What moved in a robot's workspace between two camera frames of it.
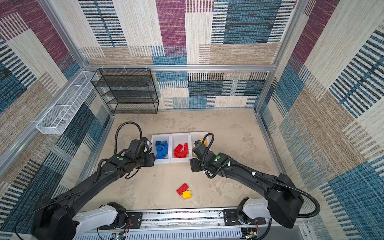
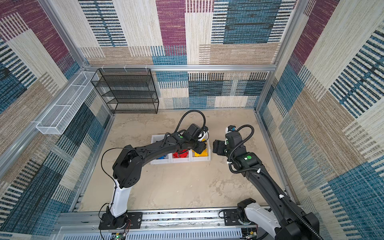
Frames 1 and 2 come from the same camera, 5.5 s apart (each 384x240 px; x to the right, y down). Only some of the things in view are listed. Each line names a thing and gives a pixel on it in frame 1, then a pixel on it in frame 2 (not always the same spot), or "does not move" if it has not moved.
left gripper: x=151 y=159 → x=202 y=146
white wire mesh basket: x=57 y=121 does not move
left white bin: x=161 y=137 does not move
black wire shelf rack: x=127 y=90 does not move
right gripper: x=194 y=165 → x=218 y=145
